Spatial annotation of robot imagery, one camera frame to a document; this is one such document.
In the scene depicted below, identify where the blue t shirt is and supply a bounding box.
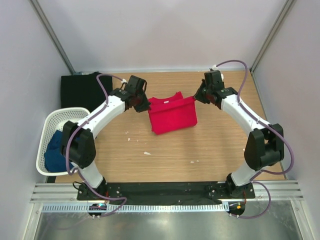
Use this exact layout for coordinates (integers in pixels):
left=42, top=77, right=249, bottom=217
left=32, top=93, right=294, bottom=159
left=44, top=130, right=67, bottom=173

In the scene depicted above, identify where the red t shirt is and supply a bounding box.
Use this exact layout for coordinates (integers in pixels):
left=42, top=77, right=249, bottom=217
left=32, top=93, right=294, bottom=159
left=148, top=91, right=198, bottom=135

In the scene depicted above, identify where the aluminium corner post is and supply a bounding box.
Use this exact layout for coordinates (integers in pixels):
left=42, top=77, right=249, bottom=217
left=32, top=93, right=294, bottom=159
left=29, top=0, right=76, bottom=75
left=250, top=0, right=297, bottom=75

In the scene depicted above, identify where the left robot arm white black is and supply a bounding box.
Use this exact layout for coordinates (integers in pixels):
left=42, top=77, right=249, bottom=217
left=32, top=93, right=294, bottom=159
left=60, top=74, right=151, bottom=200

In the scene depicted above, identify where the right aluminium corner post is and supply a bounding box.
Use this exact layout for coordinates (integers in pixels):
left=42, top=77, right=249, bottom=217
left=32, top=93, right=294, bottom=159
left=250, top=0, right=297, bottom=75

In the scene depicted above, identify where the aluminium rail frame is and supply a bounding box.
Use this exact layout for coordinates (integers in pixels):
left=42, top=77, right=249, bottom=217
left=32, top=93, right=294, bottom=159
left=30, top=180, right=304, bottom=203

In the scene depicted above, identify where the white plastic laundry basket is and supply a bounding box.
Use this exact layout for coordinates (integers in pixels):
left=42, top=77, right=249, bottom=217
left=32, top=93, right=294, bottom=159
left=35, top=107, right=90, bottom=177

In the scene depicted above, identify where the folded black t shirt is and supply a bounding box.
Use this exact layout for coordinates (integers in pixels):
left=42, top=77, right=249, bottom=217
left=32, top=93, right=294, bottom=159
left=60, top=72, right=113, bottom=112

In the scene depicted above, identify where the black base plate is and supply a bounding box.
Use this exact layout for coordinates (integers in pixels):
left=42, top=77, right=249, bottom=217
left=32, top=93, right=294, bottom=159
left=76, top=180, right=256, bottom=204

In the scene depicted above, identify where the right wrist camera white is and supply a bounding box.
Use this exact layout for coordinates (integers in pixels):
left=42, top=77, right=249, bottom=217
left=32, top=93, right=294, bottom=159
left=210, top=65, right=224, bottom=80

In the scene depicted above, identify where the white slotted cable duct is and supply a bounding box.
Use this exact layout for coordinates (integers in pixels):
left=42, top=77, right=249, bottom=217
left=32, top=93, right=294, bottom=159
left=41, top=202, right=229, bottom=214

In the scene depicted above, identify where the left aluminium corner post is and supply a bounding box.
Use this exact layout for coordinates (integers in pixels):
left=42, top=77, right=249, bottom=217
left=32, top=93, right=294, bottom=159
left=29, top=0, right=76, bottom=75

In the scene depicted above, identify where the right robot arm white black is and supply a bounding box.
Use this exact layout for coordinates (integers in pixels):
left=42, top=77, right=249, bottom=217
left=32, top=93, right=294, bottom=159
left=194, top=70, right=284, bottom=198

